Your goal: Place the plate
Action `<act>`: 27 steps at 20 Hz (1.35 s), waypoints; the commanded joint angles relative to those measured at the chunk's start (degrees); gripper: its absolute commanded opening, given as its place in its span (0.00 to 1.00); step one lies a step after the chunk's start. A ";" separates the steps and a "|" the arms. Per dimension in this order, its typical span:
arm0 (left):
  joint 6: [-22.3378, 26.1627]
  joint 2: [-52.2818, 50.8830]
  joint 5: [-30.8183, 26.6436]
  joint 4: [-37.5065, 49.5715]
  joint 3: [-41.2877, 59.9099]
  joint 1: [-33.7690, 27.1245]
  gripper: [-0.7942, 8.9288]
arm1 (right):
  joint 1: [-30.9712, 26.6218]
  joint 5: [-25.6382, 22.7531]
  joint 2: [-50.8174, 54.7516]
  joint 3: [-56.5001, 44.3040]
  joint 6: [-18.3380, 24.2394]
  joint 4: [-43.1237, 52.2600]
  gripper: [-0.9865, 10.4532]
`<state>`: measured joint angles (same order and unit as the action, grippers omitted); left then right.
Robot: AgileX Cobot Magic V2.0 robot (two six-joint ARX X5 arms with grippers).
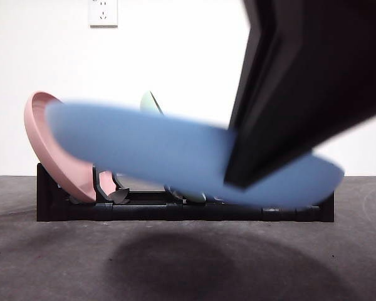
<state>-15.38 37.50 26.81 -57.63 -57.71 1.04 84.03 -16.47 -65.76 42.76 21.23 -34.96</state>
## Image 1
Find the pink plate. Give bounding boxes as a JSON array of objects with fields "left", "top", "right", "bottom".
[{"left": 23, "top": 90, "right": 118, "bottom": 203}]

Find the black plastic plate rack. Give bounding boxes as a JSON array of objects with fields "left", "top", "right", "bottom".
[{"left": 36, "top": 162, "right": 335, "bottom": 223}]

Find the white wall socket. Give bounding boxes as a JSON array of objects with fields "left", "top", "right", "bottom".
[{"left": 89, "top": 0, "right": 118, "bottom": 28}]

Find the green plate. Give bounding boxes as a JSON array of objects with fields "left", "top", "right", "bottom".
[{"left": 139, "top": 90, "right": 207, "bottom": 204}]

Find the blue plate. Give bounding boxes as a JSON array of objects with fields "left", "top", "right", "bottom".
[{"left": 45, "top": 99, "right": 346, "bottom": 208}]

